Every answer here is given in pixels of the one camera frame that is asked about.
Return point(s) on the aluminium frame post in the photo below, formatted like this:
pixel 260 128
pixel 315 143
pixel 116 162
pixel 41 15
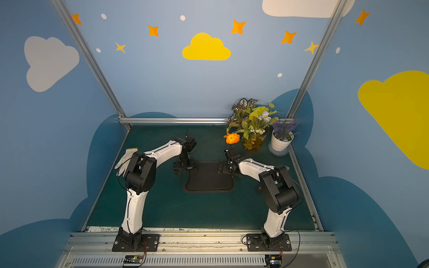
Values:
pixel 332 25
pixel 67 18

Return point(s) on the green circuit board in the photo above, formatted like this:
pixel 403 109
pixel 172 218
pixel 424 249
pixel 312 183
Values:
pixel 273 261
pixel 133 260

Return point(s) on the glass vase with artificial flowers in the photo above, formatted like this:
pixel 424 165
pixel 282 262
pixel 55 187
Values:
pixel 249 124

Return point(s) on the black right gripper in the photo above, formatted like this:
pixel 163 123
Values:
pixel 226 168

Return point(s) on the black plastic cutting board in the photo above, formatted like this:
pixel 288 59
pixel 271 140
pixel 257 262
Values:
pixel 208 180

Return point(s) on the right green circuit board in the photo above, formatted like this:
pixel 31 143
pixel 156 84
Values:
pixel 273 261

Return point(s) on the right aluminium frame post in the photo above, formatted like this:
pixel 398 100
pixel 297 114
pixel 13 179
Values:
pixel 332 25

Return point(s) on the white pot with lavender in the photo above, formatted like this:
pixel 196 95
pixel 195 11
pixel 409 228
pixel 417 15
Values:
pixel 282 134

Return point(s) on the left green circuit board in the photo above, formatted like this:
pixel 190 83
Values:
pixel 133 260

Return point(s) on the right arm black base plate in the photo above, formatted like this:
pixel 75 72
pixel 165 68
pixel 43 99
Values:
pixel 258 242

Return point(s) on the left aluminium frame post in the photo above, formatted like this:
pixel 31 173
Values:
pixel 67 18

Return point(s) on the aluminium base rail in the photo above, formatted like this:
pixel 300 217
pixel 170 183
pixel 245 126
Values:
pixel 200 248

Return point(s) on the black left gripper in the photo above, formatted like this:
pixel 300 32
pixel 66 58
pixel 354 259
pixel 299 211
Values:
pixel 184 166

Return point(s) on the rear aluminium frame bar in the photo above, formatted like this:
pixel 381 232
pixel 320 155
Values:
pixel 172 121

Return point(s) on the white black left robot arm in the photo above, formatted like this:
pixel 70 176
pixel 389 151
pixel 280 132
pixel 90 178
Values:
pixel 139 172

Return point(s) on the grey plastic pot saucer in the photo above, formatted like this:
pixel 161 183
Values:
pixel 278 153

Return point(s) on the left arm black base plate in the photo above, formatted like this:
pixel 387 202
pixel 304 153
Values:
pixel 136 243

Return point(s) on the white knitted work glove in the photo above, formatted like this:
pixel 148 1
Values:
pixel 123 163

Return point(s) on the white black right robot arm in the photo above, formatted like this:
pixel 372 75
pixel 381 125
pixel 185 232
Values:
pixel 282 194

